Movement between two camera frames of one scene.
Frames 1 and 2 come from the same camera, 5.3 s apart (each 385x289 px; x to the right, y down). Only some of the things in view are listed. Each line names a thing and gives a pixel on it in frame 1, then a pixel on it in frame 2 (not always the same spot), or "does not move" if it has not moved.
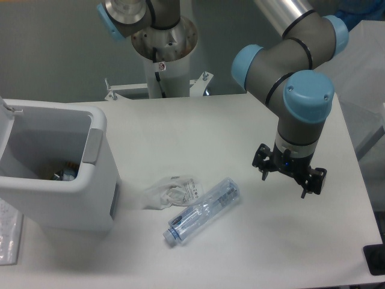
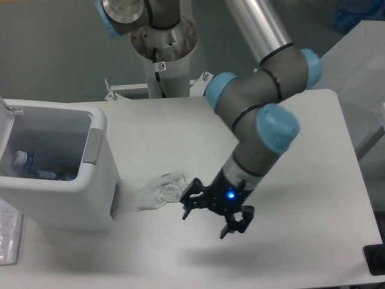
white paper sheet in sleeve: [11, 221] does not move
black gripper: [296, 166] to [223, 197]
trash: [68, 174] to [40, 174]
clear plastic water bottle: [200, 213] to [25, 160]
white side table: [358, 74] does not move
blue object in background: [352, 12] does not move
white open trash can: [57, 170] does not move
